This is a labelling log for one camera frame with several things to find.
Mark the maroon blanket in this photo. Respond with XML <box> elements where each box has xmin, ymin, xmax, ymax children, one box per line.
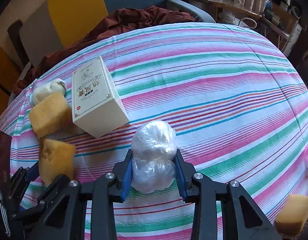
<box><xmin>13</xmin><ymin>5</ymin><xmax>198</xmax><ymax>95</ymax></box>

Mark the yellow sponge block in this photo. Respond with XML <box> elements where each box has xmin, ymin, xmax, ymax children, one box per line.
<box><xmin>38</xmin><ymin>138</ymin><xmax>76</xmax><ymax>186</ymax></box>
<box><xmin>29</xmin><ymin>92</ymin><xmax>72</xmax><ymax>138</ymax></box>
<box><xmin>274</xmin><ymin>194</ymin><xmax>308</xmax><ymax>236</ymax></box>

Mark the wooden desk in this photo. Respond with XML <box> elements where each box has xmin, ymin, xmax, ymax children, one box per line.
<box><xmin>189</xmin><ymin>0</ymin><xmax>262</xmax><ymax>20</ymax></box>

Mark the white plastic bag ball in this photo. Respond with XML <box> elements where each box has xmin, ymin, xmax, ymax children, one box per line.
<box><xmin>130</xmin><ymin>120</ymin><xmax>177</xmax><ymax>194</ymax></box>

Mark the striped bed sheet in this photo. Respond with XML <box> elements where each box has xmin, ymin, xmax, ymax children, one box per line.
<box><xmin>0</xmin><ymin>23</ymin><xmax>308</xmax><ymax>239</ymax></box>

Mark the tricolour headboard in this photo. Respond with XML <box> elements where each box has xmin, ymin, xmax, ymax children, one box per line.
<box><xmin>0</xmin><ymin>0</ymin><xmax>165</xmax><ymax>66</ymax></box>

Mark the cream tea box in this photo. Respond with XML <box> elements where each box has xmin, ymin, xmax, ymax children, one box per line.
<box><xmin>71</xmin><ymin>56</ymin><xmax>129</xmax><ymax>138</ymax></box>

